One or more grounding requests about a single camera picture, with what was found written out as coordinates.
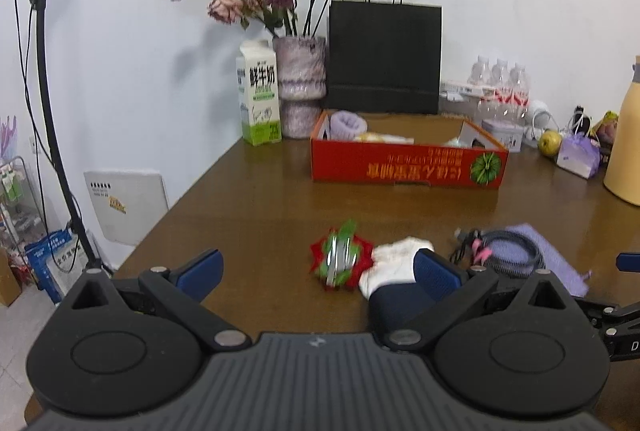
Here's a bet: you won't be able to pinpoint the yellow green apple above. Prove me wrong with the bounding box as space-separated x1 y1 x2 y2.
538 129 564 158

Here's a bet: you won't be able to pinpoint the white green milk carton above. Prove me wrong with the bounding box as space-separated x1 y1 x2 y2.
236 40 283 147

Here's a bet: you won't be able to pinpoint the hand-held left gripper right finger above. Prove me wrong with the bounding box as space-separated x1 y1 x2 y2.
385 249 573 354

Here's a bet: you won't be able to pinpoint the red cardboard box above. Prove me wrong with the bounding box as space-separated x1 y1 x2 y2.
310 109 510 190

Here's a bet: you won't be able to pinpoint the yellow thermos jug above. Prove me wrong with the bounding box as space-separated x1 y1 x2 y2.
603 55 640 208

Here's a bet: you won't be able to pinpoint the purple tissue packet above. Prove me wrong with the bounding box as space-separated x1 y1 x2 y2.
556 133 601 180

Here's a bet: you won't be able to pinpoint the brown cardboard carton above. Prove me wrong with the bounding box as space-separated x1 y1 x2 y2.
0 245 24 308

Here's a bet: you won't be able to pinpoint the black paper bag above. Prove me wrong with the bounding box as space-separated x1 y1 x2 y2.
322 0 444 116

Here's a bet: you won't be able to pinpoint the wire storage shelf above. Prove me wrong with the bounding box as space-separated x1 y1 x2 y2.
0 155 47 264

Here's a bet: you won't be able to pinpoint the purple linen pouch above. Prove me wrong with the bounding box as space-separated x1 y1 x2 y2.
500 223 594 298

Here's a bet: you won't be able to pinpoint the white wall box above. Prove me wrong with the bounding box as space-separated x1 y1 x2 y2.
83 169 170 247

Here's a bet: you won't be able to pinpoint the lavender fluffy towel roll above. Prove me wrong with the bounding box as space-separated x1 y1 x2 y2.
325 110 369 142

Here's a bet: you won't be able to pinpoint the clear water bottle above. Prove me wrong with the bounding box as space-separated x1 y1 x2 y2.
490 59 512 119
469 56 494 119
507 63 531 122

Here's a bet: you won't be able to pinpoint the navy blue pouch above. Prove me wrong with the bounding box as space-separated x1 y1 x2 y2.
368 281 442 348

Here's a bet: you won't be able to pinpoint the red green ribbon bow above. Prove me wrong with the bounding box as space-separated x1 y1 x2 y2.
309 219 376 295

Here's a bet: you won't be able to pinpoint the black braided cable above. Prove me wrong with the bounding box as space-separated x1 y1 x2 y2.
449 228 549 280

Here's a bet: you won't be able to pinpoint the colourful snack packet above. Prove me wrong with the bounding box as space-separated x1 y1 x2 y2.
592 110 621 148

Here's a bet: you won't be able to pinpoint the white sock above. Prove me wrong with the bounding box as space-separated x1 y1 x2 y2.
358 236 435 300

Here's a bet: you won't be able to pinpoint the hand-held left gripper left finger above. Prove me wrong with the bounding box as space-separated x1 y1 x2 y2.
65 249 251 354

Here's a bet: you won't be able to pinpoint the yellow white plush toy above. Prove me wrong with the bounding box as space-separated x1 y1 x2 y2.
352 132 416 144

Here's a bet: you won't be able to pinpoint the black light stand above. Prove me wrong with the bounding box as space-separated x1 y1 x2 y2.
29 0 117 279

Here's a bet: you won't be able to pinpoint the blue white bags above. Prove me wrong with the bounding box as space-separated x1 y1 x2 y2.
24 230 84 308

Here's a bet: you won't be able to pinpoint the purple glass vase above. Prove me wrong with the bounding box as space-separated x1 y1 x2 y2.
272 36 329 140

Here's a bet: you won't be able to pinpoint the long white carton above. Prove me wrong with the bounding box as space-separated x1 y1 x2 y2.
439 79 482 102

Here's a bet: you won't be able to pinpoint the small white fan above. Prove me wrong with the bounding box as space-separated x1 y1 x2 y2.
525 99 554 138

